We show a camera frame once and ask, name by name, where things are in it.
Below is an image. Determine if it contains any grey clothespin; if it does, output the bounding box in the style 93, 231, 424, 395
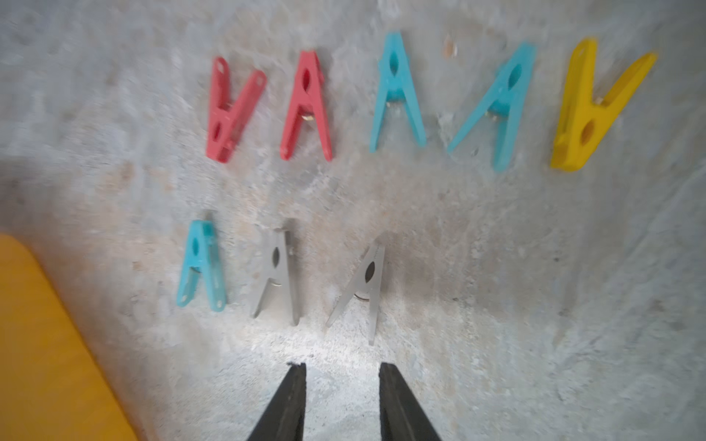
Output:
250, 228, 300, 326
325, 241, 385, 345

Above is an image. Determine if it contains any teal clothespin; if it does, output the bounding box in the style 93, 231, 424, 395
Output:
447, 42, 537, 172
370, 31, 427, 153
176, 220, 226, 312

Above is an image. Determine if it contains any yellow plastic storage box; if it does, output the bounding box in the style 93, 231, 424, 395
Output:
1, 235, 136, 440

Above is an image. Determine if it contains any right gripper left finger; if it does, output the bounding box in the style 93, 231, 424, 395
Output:
247, 363, 307, 441

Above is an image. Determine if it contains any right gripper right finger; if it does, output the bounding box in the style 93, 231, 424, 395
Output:
379, 362, 441, 441

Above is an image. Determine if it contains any red clothespin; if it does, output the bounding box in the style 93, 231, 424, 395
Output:
279, 51, 333, 162
206, 57, 268, 164

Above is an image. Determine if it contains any yellow clothespin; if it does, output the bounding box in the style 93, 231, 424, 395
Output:
550, 38, 657, 172

